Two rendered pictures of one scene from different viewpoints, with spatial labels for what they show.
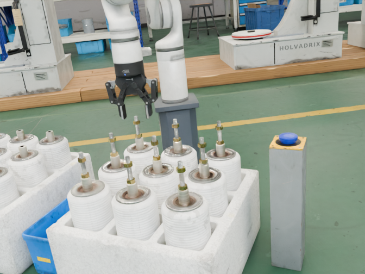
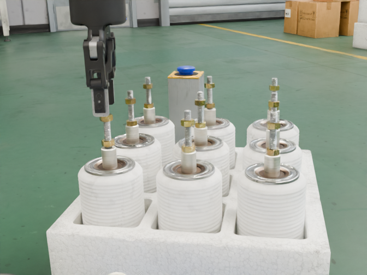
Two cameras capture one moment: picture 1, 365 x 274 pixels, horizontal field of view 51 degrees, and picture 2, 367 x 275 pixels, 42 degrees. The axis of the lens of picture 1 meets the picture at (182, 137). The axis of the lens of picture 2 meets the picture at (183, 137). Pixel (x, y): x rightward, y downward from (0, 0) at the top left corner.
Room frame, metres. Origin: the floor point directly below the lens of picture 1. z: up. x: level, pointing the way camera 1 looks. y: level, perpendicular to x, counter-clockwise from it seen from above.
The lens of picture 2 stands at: (1.04, 0.80, 0.51)
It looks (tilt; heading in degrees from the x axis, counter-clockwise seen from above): 18 degrees down; 255
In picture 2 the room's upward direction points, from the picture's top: 2 degrees counter-clockwise
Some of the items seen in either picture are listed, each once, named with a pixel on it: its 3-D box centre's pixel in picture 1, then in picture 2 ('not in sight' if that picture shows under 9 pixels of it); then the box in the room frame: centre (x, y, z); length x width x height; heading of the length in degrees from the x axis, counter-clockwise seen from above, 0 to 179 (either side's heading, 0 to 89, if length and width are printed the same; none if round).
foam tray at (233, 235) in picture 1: (165, 228); (202, 229); (0.82, 0.07, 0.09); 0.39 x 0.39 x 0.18; 65
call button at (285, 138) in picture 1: (288, 139); (185, 71); (0.77, -0.23, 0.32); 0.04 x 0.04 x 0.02
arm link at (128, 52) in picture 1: (128, 47); not in sight; (1.00, 0.11, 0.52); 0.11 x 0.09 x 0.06; 167
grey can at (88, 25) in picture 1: (88, 25); not in sight; (5.48, 1.13, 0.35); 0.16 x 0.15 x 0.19; 94
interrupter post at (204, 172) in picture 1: (204, 170); (209, 117); (0.77, -0.04, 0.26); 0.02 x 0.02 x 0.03
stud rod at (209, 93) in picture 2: (202, 153); (209, 96); (0.77, -0.04, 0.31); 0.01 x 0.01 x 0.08
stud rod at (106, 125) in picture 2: (137, 129); (107, 131); (0.98, 0.12, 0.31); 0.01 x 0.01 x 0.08
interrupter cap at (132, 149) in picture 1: (140, 148); (110, 166); (0.98, 0.12, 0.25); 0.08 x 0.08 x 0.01
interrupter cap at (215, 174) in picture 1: (204, 175); (209, 123); (0.77, -0.04, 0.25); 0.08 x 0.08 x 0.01
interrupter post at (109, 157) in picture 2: (139, 143); (109, 157); (0.98, 0.12, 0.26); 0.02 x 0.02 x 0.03
